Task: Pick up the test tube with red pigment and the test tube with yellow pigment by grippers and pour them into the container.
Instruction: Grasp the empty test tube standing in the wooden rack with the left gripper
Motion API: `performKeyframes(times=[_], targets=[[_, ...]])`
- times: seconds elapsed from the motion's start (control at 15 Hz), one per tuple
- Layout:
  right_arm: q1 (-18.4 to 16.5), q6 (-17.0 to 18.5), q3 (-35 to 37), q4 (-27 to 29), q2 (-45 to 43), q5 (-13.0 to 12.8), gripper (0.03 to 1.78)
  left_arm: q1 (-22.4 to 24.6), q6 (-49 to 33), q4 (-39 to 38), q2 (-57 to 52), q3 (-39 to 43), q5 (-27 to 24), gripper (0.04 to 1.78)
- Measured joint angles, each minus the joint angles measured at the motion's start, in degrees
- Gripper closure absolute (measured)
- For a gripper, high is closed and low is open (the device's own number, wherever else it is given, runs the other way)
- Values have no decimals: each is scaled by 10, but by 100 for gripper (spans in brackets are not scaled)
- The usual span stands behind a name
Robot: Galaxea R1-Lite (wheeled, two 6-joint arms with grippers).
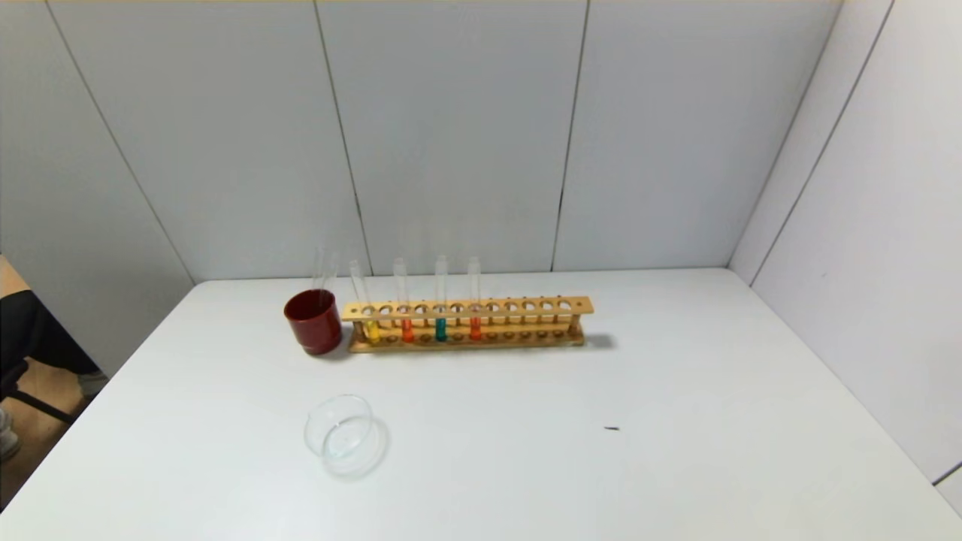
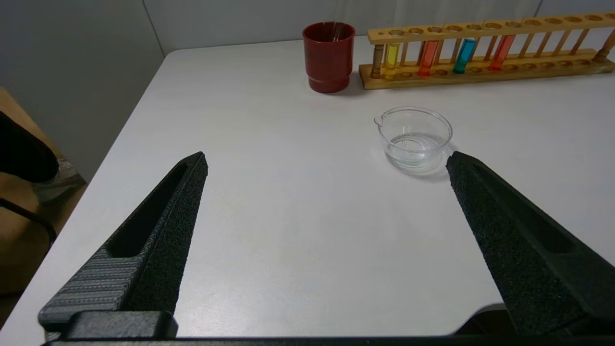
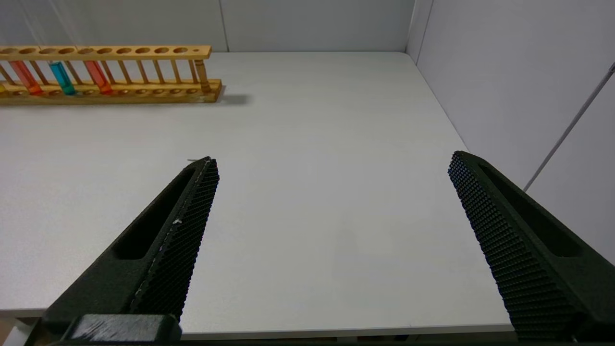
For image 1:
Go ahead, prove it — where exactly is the test tube with orange-red pigment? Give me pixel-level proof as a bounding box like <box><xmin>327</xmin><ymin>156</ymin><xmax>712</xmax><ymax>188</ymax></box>
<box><xmin>467</xmin><ymin>256</ymin><xmax>483</xmax><ymax>341</ymax></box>
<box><xmin>393</xmin><ymin>258</ymin><xmax>415</xmax><ymax>344</ymax></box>

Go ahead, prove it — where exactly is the test tube with yellow pigment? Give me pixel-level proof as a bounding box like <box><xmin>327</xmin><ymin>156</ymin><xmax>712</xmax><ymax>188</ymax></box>
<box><xmin>348</xmin><ymin>259</ymin><xmax>382</xmax><ymax>346</ymax></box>

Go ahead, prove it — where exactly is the test tube with teal pigment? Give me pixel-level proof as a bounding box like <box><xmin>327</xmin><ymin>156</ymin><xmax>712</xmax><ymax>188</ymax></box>
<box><xmin>434</xmin><ymin>255</ymin><xmax>449</xmax><ymax>343</ymax></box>

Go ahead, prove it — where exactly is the wooden test tube rack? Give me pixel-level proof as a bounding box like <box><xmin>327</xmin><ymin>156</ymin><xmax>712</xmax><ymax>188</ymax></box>
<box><xmin>340</xmin><ymin>295</ymin><xmax>594</xmax><ymax>354</ymax></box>

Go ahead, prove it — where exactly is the dark red cup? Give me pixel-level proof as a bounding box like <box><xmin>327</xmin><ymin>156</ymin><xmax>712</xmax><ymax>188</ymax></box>
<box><xmin>283</xmin><ymin>289</ymin><xmax>345</xmax><ymax>356</ymax></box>

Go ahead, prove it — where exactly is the clear glass beaker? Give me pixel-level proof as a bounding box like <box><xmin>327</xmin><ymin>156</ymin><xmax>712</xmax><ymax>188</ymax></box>
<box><xmin>304</xmin><ymin>394</ymin><xmax>389</xmax><ymax>479</ymax></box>

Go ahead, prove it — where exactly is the person leg in black trousers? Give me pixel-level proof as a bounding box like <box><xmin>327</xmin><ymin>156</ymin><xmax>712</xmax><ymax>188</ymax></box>
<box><xmin>0</xmin><ymin>289</ymin><xmax>102</xmax><ymax>376</ymax></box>

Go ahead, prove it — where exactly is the black stand leg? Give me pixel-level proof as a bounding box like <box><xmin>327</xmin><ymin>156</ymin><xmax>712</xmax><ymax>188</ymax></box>
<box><xmin>0</xmin><ymin>359</ymin><xmax>77</xmax><ymax>424</ymax></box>

